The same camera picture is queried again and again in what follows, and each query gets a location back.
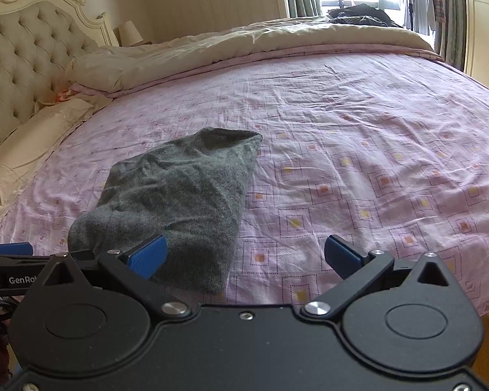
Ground grey argyle knit sweater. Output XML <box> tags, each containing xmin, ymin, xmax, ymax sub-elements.
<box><xmin>68</xmin><ymin>128</ymin><xmax>262</xmax><ymax>294</ymax></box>

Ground dark clothes pile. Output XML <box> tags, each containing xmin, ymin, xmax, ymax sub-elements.
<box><xmin>327</xmin><ymin>3</ymin><xmax>402</xmax><ymax>28</ymax></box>

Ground clothes drying rack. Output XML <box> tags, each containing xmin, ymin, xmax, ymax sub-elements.
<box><xmin>401</xmin><ymin>0</ymin><xmax>436</xmax><ymax>36</ymax></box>

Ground cream pillow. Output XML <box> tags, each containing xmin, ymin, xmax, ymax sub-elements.
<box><xmin>0</xmin><ymin>94</ymin><xmax>111</xmax><ymax>221</ymax></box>

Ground pink patterned bed sheet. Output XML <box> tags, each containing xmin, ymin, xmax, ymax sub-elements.
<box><xmin>0</xmin><ymin>54</ymin><xmax>489</xmax><ymax>313</ymax></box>

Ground beige duvet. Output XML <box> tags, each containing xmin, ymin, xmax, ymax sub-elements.
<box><xmin>65</xmin><ymin>17</ymin><xmax>438</xmax><ymax>95</ymax></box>

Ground cream tufted headboard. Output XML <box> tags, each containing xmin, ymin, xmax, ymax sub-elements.
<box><xmin>0</xmin><ymin>0</ymin><xmax>118</xmax><ymax>145</ymax></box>

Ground beige bedside lamp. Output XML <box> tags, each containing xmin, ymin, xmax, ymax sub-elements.
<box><xmin>116</xmin><ymin>20</ymin><xmax>145</xmax><ymax>47</ymax></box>

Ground grey-green curtain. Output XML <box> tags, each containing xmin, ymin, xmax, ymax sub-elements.
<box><xmin>433</xmin><ymin>0</ymin><xmax>467</xmax><ymax>71</ymax></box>

